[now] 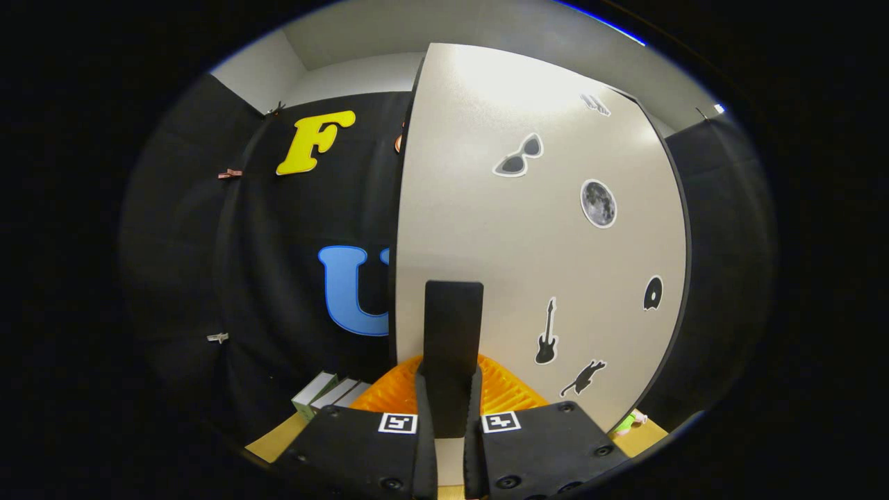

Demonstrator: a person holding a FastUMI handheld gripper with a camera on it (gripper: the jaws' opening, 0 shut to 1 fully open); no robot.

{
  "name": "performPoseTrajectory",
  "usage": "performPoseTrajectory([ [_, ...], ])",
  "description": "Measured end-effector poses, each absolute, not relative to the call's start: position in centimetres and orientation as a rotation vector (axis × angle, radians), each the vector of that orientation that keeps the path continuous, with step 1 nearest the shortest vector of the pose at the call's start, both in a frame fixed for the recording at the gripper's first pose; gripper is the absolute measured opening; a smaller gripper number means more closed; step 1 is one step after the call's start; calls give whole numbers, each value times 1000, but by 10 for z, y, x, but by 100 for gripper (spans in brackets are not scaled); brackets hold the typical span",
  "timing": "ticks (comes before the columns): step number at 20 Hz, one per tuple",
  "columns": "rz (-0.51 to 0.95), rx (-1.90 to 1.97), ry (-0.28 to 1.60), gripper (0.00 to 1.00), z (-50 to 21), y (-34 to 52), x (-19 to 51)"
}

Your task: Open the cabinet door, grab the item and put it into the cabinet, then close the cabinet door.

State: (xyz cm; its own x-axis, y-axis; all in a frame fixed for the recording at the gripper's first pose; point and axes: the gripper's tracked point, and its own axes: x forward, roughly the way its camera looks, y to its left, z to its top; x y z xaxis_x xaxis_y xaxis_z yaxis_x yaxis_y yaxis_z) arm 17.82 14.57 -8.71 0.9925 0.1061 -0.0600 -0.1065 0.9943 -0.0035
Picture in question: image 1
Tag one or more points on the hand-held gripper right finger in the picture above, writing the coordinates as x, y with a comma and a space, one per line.
472, 458

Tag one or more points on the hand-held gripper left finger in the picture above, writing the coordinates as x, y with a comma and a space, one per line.
427, 458

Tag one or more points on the beige cabinet door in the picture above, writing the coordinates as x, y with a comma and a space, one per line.
521, 243

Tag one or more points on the brown book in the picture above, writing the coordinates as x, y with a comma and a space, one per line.
355, 392

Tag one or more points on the light green book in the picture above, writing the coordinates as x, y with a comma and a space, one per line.
312, 396

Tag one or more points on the small white object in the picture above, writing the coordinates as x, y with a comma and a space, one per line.
640, 417

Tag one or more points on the white clothes peg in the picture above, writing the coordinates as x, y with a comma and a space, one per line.
217, 337

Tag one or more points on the black backdrop cloth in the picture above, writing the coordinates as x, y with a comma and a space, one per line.
278, 243

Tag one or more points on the red clothes peg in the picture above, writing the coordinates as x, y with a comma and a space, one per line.
230, 173

